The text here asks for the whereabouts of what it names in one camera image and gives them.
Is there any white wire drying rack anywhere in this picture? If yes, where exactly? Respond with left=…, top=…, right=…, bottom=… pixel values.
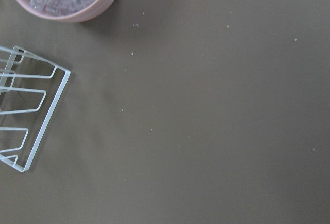
left=1, top=45, right=71, bottom=172

